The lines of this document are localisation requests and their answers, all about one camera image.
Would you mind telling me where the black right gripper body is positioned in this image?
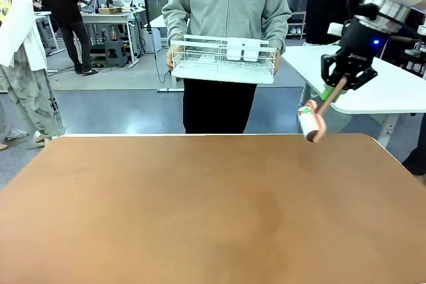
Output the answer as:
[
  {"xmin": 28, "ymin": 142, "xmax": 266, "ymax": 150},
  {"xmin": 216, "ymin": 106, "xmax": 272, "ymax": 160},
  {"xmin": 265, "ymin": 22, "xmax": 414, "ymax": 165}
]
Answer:
[{"xmin": 337, "ymin": 17, "xmax": 379, "ymax": 76}]

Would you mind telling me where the pink lint roller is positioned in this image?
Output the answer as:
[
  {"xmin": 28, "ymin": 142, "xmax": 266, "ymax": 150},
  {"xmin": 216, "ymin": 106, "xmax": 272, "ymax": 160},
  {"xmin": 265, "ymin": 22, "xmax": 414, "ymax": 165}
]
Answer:
[{"xmin": 298, "ymin": 76, "xmax": 349, "ymax": 144}]

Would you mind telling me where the white double cutlery holder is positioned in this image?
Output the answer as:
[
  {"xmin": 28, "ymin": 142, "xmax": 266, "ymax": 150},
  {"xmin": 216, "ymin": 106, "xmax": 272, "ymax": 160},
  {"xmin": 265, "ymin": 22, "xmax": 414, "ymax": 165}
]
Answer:
[{"xmin": 227, "ymin": 38, "xmax": 262, "ymax": 63}]

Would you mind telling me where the white wire dish rack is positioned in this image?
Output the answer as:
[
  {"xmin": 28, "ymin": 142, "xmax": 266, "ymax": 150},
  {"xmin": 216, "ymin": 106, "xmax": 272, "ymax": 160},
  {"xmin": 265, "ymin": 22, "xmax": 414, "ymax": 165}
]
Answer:
[{"xmin": 170, "ymin": 33, "xmax": 279, "ymax": 85}]

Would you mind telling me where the person's left forearm grey sleeve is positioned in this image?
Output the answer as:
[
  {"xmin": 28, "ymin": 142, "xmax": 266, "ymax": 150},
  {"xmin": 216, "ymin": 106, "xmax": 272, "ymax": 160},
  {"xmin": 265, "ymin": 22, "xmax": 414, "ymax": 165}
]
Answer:
[{"xmin": 264, "ymin": 0, "xmax": 293, "ymax": 55}]

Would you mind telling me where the person's right forearm grey sleeve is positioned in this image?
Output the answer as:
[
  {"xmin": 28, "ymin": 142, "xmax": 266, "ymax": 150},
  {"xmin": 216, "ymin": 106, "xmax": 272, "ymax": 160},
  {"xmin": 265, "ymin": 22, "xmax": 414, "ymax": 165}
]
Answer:
[{"xmin": 161, "ymin": 0, "xmax": 192, "ymax": 49}]

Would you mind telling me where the person's left hand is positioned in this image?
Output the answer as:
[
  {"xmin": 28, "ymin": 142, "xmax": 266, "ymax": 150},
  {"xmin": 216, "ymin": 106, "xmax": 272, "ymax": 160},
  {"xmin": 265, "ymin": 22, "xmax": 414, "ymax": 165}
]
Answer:
[{"xmin": 272, "ymin": 47, "xmax": 283, "ymax": 76}]

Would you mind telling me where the person's right hand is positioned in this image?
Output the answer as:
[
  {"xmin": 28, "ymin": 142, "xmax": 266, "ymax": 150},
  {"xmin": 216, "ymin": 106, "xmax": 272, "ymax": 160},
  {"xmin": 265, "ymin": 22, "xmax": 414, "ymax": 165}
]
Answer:
[{"xmin": 166, "ymin": 45, "xmax": 176, "ymax": 72}]

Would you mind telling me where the large white side table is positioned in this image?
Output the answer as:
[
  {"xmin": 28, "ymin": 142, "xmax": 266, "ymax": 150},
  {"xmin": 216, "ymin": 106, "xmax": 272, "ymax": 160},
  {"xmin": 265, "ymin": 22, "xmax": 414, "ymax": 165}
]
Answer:
[{"xmin": 282, "ymin": 45, "xmax": 426, "ymax": 149}]

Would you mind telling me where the hanging dark coat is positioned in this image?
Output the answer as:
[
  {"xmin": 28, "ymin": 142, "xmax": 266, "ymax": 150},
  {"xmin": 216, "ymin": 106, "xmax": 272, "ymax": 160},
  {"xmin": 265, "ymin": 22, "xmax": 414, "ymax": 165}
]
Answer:
[{"xmin": 305, "ymin": 0, "xmax": 359, "ymax": 46}]

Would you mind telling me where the white shoe rack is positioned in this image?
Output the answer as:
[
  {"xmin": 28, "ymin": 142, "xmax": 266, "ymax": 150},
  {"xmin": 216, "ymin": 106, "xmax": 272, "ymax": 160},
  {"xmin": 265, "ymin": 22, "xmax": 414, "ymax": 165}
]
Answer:
[{"xmin": 285, "ymin": 11, "xmax": 307, "ymax": 40}]

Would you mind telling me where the dark equipment on side table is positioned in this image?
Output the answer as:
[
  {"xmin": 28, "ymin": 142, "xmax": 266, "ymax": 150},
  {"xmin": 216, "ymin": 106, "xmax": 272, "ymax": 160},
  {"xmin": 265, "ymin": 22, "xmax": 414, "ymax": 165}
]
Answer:
[{"xmin": 403, "ymin": 26, "xmax": 426, "ymax": 79}]

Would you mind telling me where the person in dark clothes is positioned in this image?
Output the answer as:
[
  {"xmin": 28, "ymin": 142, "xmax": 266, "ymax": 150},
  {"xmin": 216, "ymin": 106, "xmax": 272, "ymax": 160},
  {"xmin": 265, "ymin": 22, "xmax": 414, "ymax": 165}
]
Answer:
[{"xmin": 401, "ymin": 143, "xmax": 426, "ymax": 177}]

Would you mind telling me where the person in grey hoodie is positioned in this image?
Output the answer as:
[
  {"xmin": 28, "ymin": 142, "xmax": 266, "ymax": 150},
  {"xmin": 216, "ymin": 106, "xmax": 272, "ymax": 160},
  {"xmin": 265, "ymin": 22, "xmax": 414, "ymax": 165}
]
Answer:
[{"xmin": 161, "ymin": 0, "xmax": 293, "ymax": 134}]

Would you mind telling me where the small white cabinet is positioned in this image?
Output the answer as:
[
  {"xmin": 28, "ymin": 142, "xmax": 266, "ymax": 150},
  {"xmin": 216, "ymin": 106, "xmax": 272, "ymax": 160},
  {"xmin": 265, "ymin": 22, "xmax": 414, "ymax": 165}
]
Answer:
[{"xmin": 142, "ymin": 26, "xmax": 163, "ymax": 55}]

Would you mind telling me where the grey step stool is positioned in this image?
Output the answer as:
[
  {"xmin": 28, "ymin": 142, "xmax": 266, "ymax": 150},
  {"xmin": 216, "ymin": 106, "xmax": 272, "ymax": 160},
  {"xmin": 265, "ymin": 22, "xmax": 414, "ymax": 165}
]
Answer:
[{"xmin": 104, "ymin": 40, "xmax": 129, "ymax": 69}]

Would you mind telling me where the white background desk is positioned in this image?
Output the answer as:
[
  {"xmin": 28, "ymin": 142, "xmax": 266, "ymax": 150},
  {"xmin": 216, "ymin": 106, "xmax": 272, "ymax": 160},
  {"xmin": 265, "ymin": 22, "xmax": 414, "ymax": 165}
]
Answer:
[{"xmin": 81, "ymin": 10, "xmax": 141, "ymax": 66}]

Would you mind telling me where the brown cardboard box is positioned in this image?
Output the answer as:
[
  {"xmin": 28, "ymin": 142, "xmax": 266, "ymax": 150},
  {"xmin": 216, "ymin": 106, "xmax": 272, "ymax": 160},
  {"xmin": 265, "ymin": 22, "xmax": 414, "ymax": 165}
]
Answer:
[{"xmin": 98, "ymin": 6, "xmax": 123, "ymax": 16}]

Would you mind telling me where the man in black jacket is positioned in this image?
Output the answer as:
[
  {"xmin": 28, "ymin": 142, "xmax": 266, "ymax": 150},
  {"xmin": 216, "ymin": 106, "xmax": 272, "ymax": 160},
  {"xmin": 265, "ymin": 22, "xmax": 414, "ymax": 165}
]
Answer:
[{"xmin": 39, "ymin": 0, "xmax": 100, "ymax": 76}]

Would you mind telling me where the small white desk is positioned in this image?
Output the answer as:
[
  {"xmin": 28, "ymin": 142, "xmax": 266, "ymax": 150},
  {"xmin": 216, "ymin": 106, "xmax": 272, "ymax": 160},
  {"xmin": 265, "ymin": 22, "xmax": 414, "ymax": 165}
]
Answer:
[{"xmin": 34, "ymin": 11, "xmax": 67, "ymax": 56}]

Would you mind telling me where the person in white yellow-print top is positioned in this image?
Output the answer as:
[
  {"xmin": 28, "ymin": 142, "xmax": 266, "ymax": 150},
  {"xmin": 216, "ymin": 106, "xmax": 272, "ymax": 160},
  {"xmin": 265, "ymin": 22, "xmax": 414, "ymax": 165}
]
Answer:
[{"xmin": 0, "ymin": 0, "xmax": 67, "ymax": 151}]

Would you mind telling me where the black floor cable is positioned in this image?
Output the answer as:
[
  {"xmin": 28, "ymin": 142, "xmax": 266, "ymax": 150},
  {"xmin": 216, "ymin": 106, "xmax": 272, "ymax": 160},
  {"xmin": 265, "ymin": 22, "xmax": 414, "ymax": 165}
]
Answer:
[{"xmin": 150, "ymin": 31, "xmax": 171, "ymax": 84}]

